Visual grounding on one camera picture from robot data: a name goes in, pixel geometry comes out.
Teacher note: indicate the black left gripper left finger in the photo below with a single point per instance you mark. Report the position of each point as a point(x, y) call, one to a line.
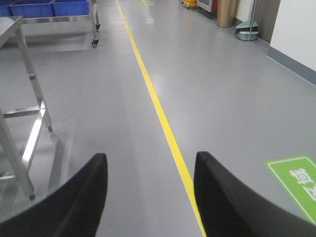
point(74, 210)

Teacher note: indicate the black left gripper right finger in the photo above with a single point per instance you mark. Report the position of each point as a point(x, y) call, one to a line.
point(230, 208)

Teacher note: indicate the green dustpan and broom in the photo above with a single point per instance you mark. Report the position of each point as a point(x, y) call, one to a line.
point(248, 30)

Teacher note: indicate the steel cart with casters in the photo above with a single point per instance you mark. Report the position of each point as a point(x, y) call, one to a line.
point(92, 17)

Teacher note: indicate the brown cardboard tube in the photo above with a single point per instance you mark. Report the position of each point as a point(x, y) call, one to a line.
point(226, 12)

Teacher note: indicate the blue bin on cart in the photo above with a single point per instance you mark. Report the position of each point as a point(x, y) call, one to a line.
point(32, 8)
point(71, 7)

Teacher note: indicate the yellow mop bucket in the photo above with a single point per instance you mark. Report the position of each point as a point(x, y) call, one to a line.
point(189, 3)

